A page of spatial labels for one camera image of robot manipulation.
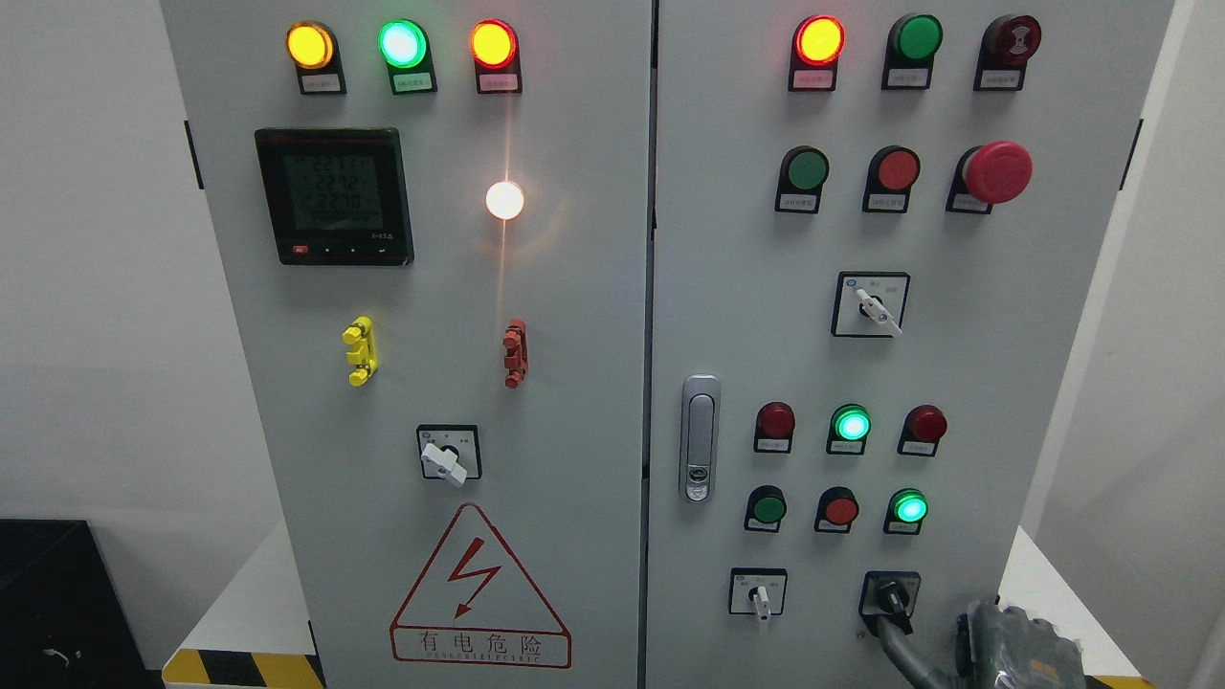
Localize green lit indicator lamp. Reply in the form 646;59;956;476
379;18;437;94

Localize yellow indicator lamp top left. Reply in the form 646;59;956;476
285;18;348;96

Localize white glowing lamp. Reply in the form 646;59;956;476
484;180;526;221

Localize black knob selector switch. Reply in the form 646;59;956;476
858;570;922;638

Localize green unlit indicator lamp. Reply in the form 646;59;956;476
880;13;944;91

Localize silver door latch handle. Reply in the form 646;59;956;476
679;374;722;504

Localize white lever selector switch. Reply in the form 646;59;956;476
726;566;788;622
831;272;911;340
417;424;484;488

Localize dark red lamp left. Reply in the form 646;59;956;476
753;401;796;454

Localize green lit lamp middle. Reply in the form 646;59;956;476
826;403;872;456

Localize green lit push button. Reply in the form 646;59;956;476
882;488;929;535

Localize yellow terminal connector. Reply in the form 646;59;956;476
342;318;379;387

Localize red terminal connector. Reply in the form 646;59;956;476
501;318;529;389

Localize grey electrical control cabinet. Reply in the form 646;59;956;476
162;1;1175;688

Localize black digital power meter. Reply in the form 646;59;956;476
254;128;414;266

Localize red electrical hazard sticker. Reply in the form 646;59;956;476
390;501;572;671

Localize green push button upper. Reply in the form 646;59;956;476
774;145;831;215

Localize dark red lamp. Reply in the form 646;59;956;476
753;401;796;454
897;405;948;457

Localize green push button lower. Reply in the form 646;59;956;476
744;484;788;533

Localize red push button lower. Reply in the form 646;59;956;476
813;487;860;535

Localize white lever selector switch upper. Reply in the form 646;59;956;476
831;272;911;340

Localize red-orange indicator lamp left door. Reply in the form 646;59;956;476
469;18;523;93

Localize red emergency stop button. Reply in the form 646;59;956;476
946;140;1034;215

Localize red push button upper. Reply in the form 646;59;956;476
861;145;922;213

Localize red buzzer alarm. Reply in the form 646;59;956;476
974;13;1042;92

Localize white lever selector switch lower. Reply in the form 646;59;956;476
726;566;788;622

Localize red lit indicator lamp right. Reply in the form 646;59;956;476
788;13;846;92

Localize dark red lamp right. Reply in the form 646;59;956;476
897;405;948;457

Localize red push button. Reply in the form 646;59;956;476
861;145;922;213
813;487;860;535

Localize white lever selector switch left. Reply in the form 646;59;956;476
417;424;484;488

